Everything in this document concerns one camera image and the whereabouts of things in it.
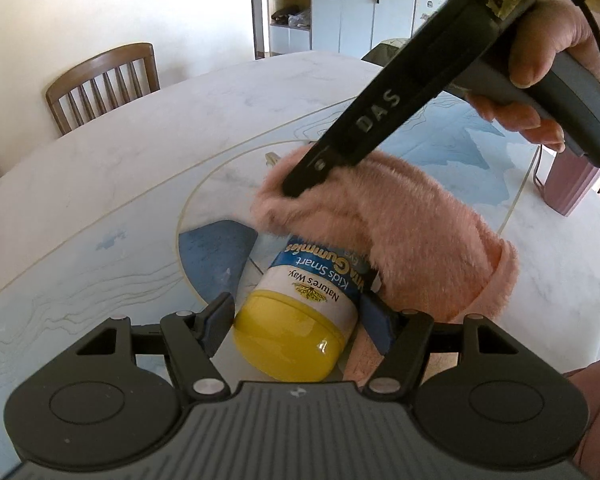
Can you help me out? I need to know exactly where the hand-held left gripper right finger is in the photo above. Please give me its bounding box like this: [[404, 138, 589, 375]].
[[359, 293, 524, 404]]

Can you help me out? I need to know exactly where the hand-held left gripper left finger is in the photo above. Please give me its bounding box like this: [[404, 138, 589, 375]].
[[76, 292, 236, 403]]

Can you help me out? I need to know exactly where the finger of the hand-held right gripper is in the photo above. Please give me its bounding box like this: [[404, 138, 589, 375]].
[[282, 35, 462, 199]]

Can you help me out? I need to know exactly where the white bottle with yellow lid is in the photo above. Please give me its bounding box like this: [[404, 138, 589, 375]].
[[232, 232, 377, 384]]

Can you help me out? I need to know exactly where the pink fluffy cloth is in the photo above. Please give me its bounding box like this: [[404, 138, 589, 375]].
[[250, 150, 521, 387]]

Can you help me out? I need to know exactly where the pink ribbed container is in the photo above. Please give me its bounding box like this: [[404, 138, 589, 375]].
[[532, 145, 600, 219]]

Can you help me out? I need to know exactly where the person's right hand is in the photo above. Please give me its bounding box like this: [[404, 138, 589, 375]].
[[467, 0, 600, 154]]

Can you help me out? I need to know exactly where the dark green cushion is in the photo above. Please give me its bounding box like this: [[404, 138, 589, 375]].
[[361, 37, 412, 67]]

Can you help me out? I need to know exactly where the white cabinet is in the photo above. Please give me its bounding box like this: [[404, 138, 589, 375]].
[[267, 0, 452, 61]]

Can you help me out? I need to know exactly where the brown wooden chair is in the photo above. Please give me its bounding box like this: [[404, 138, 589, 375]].
[[45, 42, 161, 139]]

